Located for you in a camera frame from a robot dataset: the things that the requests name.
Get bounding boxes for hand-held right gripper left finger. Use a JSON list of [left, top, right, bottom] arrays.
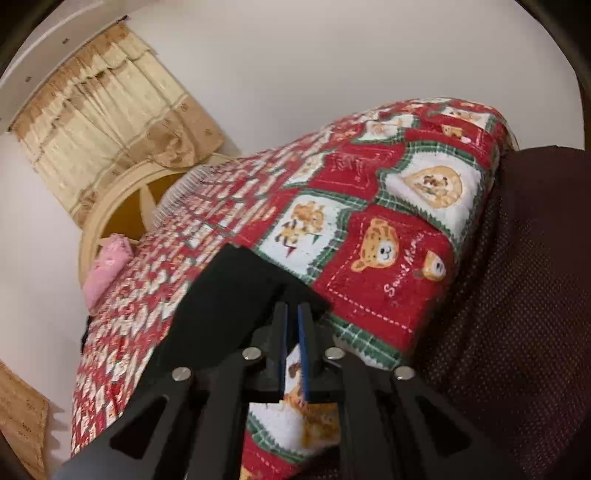
[[53, 302, 289, 480]]

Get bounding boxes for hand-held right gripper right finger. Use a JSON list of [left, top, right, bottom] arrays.
[[298, 303, 525, 480]]

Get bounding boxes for black pants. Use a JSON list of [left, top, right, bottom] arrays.
[[148, 243, 331, 384]]

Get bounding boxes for red bear printed blanket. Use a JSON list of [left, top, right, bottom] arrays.
[[69, 97, 514, 480]]

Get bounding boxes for pink pillow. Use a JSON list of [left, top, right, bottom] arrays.
[[82, 233, 136, 311]]

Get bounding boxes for black object beside bed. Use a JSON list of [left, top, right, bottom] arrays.
[[79, 314, 94, 357]]

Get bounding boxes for dark brown dotted cloth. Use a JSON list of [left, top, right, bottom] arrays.
[[332, 145, 591, 480]]

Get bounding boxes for cream arched headboard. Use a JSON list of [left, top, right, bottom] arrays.
[[78, 154, 237, 296]]

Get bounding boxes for beige window curtain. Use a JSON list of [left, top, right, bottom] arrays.
[[9, 23, 227, 230]]

